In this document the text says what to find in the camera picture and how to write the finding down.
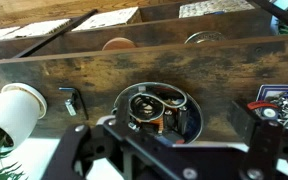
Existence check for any white plant pot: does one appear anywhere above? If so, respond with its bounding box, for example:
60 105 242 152
0 83 47 149

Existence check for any blue rectangular tray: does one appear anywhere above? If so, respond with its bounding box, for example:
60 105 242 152
256 84 288 129

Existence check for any red black handled tool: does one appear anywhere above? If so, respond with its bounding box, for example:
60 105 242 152
247 100 277 110

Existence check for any bent metal wire holder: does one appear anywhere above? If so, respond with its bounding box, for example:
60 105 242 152
129 91 187 122

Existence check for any black clip mount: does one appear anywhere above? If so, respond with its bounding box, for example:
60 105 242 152
163 106 188 133

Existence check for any black allen key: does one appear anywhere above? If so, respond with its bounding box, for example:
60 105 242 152
59 87 89 120

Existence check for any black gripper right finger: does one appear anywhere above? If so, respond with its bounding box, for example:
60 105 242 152
229 100 282 159

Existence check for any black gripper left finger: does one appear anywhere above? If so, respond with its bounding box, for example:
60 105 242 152
114 97 132 134

